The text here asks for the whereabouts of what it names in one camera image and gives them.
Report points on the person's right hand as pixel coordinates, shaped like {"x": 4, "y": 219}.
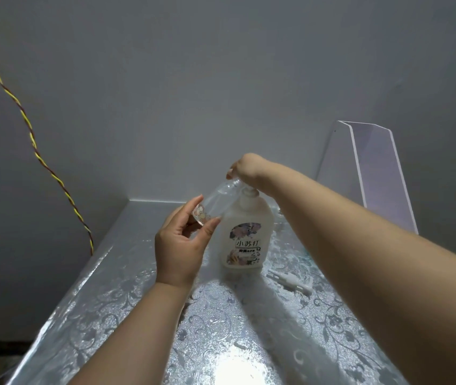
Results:
{"x": 252, "y": 170}

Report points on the person's left hand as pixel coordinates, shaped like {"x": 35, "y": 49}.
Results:
{"x": 177, "y": 256}

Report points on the person's right fingers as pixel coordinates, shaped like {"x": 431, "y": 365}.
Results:
{"x": 235, "y": 171}

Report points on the person's left thumb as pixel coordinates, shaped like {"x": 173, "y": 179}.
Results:
{"x": 208, "y": 235}

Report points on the small clear plastic bottle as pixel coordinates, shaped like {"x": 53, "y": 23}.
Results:
{"x": 218, "y": 200}

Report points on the white hand soap bottle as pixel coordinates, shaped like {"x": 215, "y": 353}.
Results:
{"x": 248, "y": 236}

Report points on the person's left forearm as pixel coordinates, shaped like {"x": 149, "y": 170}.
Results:
{"x": 139, "y": 336}

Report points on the person's right forearm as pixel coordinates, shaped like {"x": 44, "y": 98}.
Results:
{"x": 376, "y": 272}

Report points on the white spray pump head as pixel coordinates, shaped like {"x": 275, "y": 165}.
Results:
{"x": 292, "y": 281}

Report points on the silver floral table cover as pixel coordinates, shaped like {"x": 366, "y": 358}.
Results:
{"x": 228, "y": 336}

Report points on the clear acrylic stand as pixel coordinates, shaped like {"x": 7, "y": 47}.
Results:
{"x": 376, "y": 172}

